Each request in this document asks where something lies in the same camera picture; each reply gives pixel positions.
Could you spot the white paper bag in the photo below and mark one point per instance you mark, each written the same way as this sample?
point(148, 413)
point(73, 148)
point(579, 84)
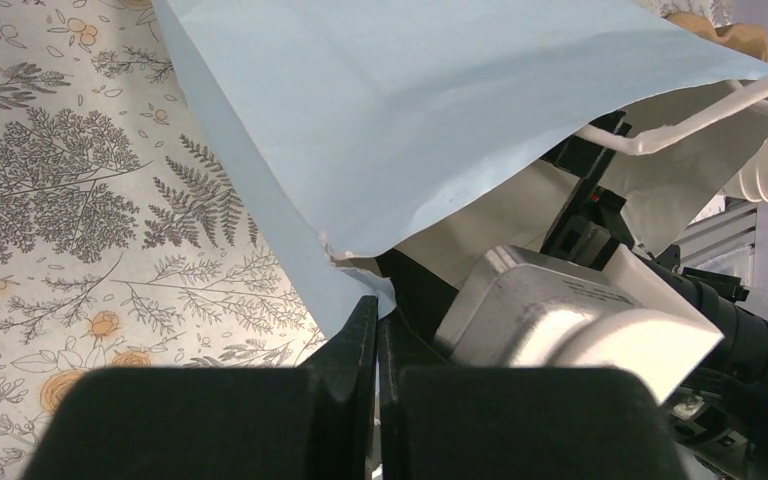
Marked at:
point(349, 127)

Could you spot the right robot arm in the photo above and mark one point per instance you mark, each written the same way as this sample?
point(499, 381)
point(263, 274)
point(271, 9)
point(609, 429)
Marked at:
point(720, 414)

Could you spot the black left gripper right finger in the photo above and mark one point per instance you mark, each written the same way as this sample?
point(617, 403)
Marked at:
point(442, 421)

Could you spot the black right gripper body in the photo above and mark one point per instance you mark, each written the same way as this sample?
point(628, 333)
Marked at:
point(589, 227)

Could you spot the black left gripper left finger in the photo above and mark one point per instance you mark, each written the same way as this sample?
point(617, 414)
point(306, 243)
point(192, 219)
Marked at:
point(313, 421)

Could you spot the floral table mat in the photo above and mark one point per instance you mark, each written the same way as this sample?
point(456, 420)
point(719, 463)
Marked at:
point(122, 240)

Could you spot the brown cardboard cup carrier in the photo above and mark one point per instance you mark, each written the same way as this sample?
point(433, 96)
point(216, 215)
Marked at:
point(749, 39)

